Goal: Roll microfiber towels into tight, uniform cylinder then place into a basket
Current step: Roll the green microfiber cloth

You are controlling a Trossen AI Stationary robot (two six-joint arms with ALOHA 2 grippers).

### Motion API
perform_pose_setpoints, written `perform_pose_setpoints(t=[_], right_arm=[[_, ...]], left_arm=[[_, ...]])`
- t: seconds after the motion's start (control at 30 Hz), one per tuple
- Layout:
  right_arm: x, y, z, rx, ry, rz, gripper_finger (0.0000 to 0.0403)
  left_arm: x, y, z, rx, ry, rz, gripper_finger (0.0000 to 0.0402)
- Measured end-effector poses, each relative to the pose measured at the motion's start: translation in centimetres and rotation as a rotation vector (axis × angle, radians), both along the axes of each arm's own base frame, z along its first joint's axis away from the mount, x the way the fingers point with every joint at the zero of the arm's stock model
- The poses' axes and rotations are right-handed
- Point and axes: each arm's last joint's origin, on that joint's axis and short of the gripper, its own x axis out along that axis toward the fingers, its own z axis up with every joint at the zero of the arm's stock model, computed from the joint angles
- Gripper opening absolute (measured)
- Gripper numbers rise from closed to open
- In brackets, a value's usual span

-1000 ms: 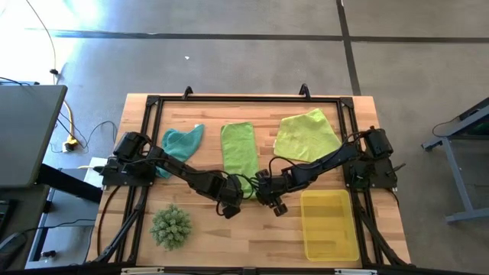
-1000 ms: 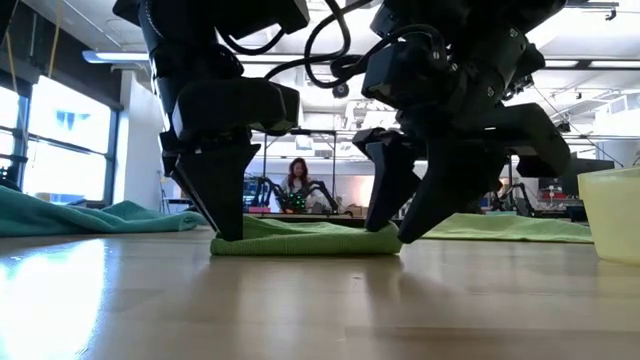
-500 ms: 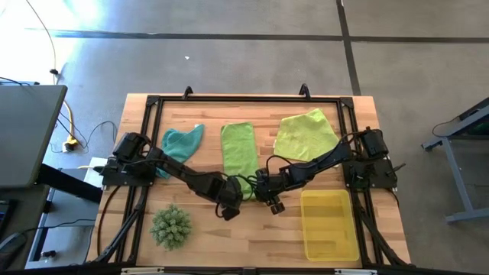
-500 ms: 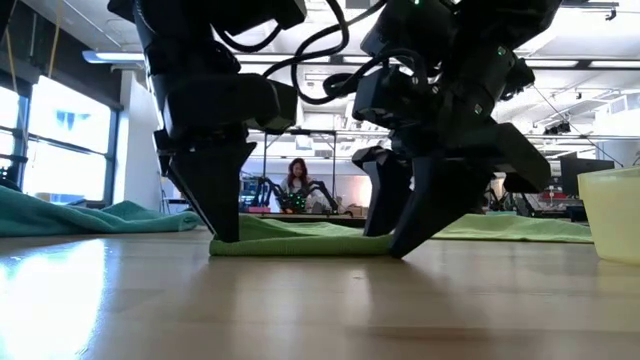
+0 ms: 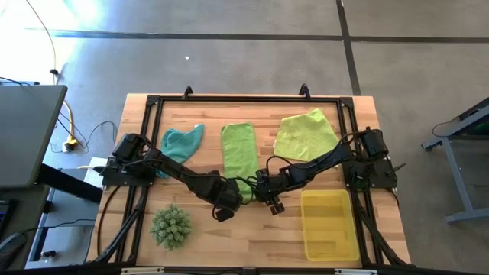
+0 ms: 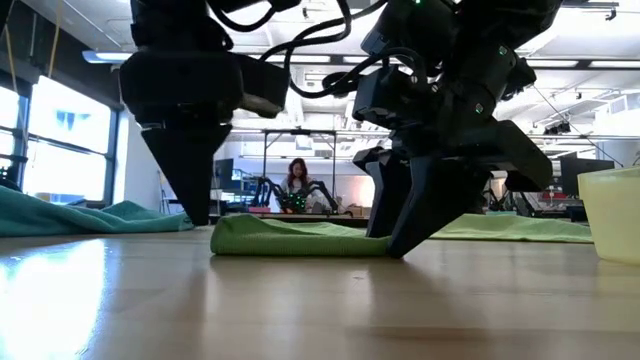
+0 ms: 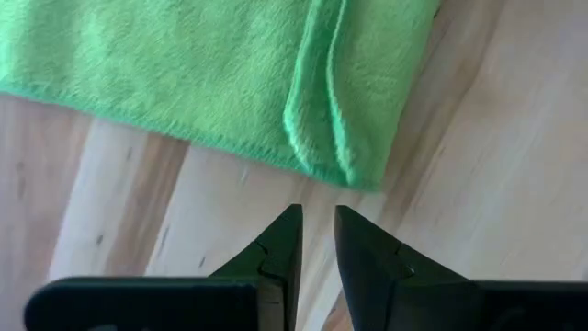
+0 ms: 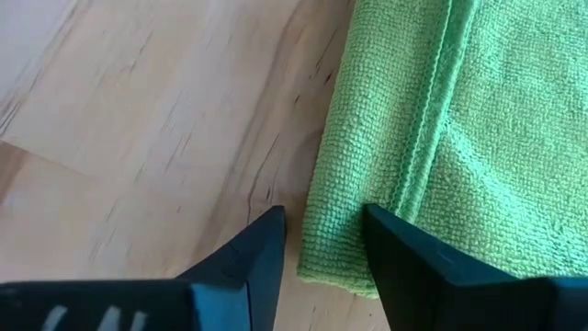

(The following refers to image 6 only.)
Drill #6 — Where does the black camera cable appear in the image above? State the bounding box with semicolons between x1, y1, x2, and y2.
207;0;389;64
284;47;431;100

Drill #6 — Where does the short ceiling light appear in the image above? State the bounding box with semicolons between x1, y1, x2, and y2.
81;49;134;65

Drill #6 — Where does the person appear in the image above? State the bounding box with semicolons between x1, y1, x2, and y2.
279;157;315;211

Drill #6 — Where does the teal microfiber towel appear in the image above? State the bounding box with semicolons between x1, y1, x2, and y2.
0;184;195;239

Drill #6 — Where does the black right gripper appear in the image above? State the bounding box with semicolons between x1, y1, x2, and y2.
352;83;555;260

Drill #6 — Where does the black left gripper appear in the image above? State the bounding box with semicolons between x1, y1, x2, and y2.
118;47;245;227

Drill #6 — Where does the black left camera cable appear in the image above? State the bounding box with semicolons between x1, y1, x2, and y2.
207;0;389;64

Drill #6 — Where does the black right camera cable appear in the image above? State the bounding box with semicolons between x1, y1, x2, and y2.
284;47;431;100

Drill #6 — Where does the large bright window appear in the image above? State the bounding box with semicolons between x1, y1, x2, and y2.
0;85;22;174
24;74;114;204

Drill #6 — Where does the background black table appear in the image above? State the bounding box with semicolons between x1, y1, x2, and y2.
214;212;370;228

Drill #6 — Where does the long ceiling light strip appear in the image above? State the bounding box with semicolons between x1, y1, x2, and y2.
524;58;640;70

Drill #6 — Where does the yellow hanging cord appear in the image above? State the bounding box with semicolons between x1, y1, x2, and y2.
2;0;19;96
47;0;65;79

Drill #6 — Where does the ribbed green microfiber towel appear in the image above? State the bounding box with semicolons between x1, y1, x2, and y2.
209;213;392;259

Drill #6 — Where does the yellow translucent plastic basket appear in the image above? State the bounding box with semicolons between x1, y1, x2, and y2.
577;166;640;266

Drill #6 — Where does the dark computer monitor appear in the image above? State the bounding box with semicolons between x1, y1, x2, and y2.
559;157;617;197
214;158;236;192

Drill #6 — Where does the background metal rig frame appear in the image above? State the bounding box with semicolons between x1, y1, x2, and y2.
261;128;339;201

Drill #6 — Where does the fluffy green microfiber towel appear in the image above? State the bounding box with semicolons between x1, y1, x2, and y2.
428;213;595;245

